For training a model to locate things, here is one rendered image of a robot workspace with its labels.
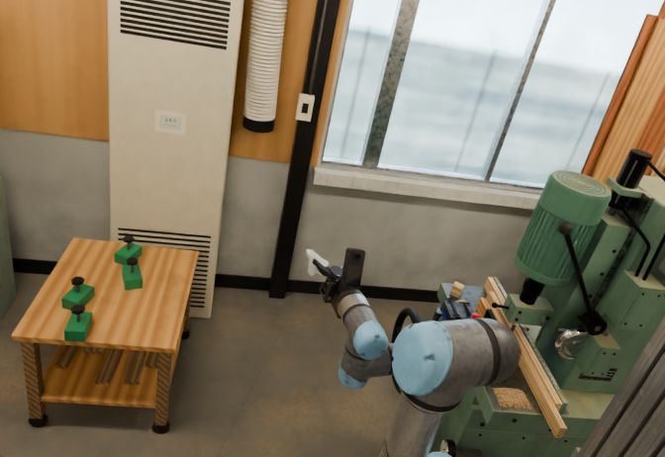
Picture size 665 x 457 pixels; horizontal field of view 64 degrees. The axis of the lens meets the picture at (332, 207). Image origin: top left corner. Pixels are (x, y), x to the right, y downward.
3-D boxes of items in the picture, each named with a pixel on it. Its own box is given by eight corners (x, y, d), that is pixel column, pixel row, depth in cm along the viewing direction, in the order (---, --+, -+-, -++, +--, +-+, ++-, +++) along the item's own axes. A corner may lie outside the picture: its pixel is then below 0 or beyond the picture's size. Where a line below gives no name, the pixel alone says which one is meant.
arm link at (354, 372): (385, 388, 128) (396, 355, 123) (341, 394, 124) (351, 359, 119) (373, 364, 135) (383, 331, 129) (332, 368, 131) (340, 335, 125)
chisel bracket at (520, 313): (499, 313, 178) (508, 292, 174) (537, 317, 180) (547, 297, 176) (507, 327, 171) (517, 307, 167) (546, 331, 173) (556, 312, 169)
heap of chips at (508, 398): (492, 388, 158) (494, 383, 157) (522, 390, 160) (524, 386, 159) (500, 407, 152) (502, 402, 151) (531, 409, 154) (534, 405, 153)
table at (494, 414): (413, 291, 204) (417, 279, 201) (486, 299, 209) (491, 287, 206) (455, 423, 151) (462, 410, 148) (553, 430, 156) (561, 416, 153)
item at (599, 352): (570, 354, 169) (586, 325, 164) (590, 356, 170) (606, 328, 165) (585, 377, 161) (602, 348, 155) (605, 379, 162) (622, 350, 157)
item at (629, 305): (601, 310, 161) (623, 269, 154) (627, 313, 162) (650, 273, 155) (617, 328, 153) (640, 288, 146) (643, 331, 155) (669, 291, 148)
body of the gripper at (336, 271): (317, 288, 140) (331, 319, 130) (327, 261, 136) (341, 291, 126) (342, 290, 143) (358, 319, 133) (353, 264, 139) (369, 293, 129)
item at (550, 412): (485, 299, 198) (488, 291, 196) (490, 300, 198) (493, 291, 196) (554, 437, 146) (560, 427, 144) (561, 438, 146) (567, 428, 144)
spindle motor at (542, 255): (505, 250, 172) (540, 165, 157) (554, 257, 175) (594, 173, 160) (525, 284, 157) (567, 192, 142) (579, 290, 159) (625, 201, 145)
